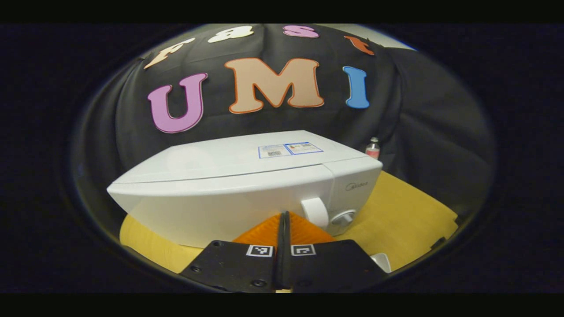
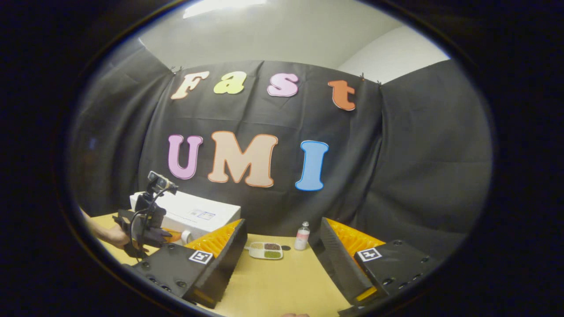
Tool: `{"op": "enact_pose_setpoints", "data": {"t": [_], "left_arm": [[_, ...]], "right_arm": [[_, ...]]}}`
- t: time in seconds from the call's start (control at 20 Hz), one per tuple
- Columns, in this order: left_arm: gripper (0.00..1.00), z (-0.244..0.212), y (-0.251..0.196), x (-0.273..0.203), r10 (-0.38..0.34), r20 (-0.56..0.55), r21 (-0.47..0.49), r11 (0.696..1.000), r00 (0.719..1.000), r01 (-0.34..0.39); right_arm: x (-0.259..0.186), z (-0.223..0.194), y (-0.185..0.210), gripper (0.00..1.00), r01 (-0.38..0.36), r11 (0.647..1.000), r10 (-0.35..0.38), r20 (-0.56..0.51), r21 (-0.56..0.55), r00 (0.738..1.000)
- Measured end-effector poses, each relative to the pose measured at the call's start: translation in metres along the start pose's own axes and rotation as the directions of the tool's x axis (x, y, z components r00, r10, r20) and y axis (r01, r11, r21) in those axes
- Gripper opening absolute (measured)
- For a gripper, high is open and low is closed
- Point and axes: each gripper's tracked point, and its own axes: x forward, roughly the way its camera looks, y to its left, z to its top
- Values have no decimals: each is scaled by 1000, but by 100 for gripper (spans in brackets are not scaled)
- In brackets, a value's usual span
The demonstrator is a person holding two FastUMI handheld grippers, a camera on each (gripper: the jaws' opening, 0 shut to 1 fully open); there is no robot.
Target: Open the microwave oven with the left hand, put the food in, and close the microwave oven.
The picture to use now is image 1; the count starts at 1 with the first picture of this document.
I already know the white microwave oven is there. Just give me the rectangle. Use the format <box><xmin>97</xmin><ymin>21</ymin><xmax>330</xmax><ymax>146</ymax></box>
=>
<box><xmin>107</xmin><ymin>129</ymin><xmax>383</xmax><ymax>249</ymax></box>

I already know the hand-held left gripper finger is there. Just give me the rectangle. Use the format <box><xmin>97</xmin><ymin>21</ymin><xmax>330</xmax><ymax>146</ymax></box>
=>
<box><xmin>178</xmin><ymin>211</ymin><xmax>285</xmax><ymax>294</ymax></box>
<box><xmin>284</xmin><ymin>211</ymin><xmax>390</xmax><ymax>294</ymax></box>

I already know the small clear bottle pink label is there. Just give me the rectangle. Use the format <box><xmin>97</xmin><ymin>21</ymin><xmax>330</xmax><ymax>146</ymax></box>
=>
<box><xmin>365</xmin><ymin>137</ymin><xmax>381</xmax><ymax>160</ymax></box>

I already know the white divided sauce dish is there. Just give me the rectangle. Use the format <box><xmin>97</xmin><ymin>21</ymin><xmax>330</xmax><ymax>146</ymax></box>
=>
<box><xmin>369</xmin><ymin>252</ymin><xmax>392</xmax><ymax>274</ymax></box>

